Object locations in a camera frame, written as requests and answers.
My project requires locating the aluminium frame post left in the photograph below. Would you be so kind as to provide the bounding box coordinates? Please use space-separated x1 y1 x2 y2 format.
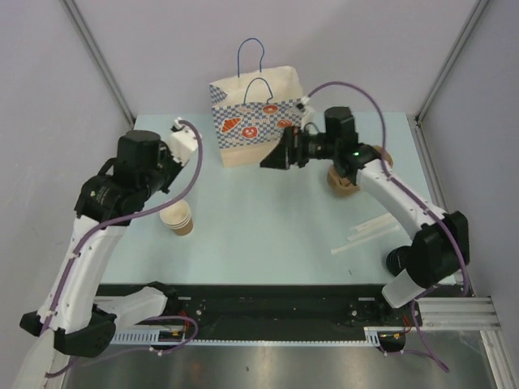
59 0 136 128

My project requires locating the white wrapped straw front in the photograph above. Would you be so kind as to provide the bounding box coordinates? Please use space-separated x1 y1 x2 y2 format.
331 226 401 254

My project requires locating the aluminium frame post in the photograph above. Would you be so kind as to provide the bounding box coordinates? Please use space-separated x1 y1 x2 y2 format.
414 0 492 126
59 0 136 128

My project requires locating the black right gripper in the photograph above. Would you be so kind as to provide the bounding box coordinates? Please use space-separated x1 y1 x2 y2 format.
260 126 338 170

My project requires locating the stack of brown paper cups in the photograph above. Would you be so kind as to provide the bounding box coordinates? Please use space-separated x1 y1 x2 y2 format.
159 200 193 236

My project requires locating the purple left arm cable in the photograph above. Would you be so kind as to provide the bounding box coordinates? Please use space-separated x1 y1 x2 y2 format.
40 119 204 378

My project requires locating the aluminium frame rail right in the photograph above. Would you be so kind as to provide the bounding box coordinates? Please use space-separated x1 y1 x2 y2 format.
408 115 518 388

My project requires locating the aluminium frame post right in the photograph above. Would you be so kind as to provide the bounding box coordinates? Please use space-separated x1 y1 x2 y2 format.
414 0 492 126

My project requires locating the stack of black cup lids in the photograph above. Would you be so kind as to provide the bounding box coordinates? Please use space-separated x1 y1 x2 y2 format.
385 246 410 276

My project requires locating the white wrapped straw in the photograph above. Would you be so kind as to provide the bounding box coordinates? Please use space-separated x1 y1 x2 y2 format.
352 214 394 235
331 226 401 254
347 220 395 242
351 213 393 232

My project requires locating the white wrapped straw back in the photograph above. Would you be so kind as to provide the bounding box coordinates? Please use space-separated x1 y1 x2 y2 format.
351 213 393 232

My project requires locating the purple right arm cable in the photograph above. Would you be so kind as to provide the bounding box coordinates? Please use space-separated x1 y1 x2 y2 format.
303 81 474 373

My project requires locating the blue checkered paper bag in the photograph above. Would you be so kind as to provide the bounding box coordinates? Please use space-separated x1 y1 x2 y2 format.
209 37 303 168

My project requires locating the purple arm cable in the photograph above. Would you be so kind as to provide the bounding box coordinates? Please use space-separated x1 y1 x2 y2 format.
303 81 474 373
40 119 204 378

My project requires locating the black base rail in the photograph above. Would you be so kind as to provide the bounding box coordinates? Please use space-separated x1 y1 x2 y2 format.
83 283 422 345

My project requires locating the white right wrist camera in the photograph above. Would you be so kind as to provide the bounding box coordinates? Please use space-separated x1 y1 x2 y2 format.
294 96 315 129

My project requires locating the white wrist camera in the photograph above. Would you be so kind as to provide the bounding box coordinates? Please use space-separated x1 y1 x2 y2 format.
166 118 198 166
294 96 315 129

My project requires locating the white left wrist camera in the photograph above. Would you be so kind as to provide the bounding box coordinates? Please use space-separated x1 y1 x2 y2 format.
166 118 198 166

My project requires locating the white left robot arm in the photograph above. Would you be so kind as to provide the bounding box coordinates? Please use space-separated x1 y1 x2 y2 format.
19 124 201 358

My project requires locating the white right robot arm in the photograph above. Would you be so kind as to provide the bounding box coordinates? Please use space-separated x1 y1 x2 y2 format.
260 107 470 325

